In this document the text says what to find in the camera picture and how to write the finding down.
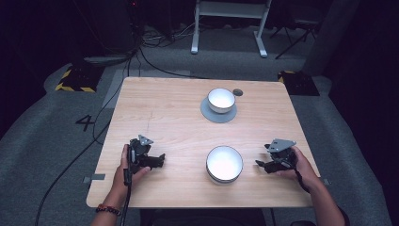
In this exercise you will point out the person's right hand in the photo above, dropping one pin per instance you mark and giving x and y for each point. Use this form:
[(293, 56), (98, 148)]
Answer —
[(306, 172)]

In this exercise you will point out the person's dark trousers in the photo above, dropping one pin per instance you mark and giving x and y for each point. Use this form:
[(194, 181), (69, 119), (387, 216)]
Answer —
[(204, 218)]

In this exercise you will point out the black tripod stand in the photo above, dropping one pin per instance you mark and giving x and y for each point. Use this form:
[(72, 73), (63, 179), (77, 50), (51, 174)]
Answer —
[(298, 33)]

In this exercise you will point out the grey round coaster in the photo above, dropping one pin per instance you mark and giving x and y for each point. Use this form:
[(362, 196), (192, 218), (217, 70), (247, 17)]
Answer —
[(208, 114)]

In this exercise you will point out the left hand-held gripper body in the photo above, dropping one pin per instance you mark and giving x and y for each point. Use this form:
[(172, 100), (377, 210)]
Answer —
[(137, 153)]

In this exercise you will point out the dark round table grommet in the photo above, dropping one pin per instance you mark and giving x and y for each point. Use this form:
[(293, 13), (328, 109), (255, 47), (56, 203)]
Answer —
[(238, 92)]

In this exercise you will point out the grey flat stand base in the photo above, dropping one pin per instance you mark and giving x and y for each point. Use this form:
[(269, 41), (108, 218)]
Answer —
[(105, 59)]

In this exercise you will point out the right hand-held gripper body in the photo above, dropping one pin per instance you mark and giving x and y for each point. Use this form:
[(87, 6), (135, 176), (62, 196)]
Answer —
[(280, 155)]

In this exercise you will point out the white bowl with dark stripes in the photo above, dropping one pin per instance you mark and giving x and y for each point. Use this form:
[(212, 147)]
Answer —
[(224, 163), (221, 99)]

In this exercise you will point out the grey column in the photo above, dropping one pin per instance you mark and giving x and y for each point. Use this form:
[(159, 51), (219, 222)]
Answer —
[(332, 34)]

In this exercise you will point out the person's left hand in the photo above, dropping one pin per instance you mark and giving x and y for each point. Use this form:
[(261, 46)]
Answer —
[(120, 182)]

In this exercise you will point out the grey tape strip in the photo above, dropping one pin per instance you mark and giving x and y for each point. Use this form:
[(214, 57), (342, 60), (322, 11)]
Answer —
[(94, 178)]

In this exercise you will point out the white metal desk frame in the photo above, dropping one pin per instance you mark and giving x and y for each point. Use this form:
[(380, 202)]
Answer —
[(230, 11)]

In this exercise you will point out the black yellow striped base plate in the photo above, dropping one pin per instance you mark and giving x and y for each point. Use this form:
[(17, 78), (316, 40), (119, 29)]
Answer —
[(78, 81), (299, 83)]

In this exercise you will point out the small grey tape piece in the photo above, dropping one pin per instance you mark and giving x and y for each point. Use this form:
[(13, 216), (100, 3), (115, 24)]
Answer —
[(326, 181)]

